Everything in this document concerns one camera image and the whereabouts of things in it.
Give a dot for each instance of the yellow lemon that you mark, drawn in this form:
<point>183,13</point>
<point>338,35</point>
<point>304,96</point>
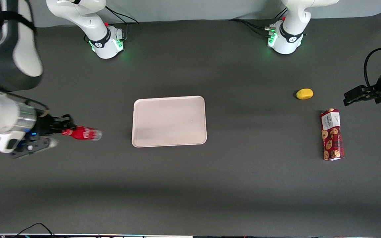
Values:
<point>304,94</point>

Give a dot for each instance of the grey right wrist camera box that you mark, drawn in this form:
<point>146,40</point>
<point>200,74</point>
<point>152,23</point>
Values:
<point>33,146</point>

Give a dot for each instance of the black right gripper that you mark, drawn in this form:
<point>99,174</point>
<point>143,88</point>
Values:
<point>46,126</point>

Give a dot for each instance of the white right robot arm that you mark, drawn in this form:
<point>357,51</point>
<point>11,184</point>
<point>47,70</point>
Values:
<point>15,49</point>

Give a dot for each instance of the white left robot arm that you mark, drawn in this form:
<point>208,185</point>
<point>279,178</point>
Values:
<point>286,41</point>

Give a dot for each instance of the red cookie box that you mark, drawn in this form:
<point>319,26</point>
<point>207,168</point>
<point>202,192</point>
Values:
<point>332,137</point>

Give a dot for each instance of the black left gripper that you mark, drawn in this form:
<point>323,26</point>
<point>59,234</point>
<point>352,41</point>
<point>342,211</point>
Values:
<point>380,84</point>

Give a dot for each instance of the red coke bottle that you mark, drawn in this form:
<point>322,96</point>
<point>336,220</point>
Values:
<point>84,133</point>

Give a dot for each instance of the beige plastic tray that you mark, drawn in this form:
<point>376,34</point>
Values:
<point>169,121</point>

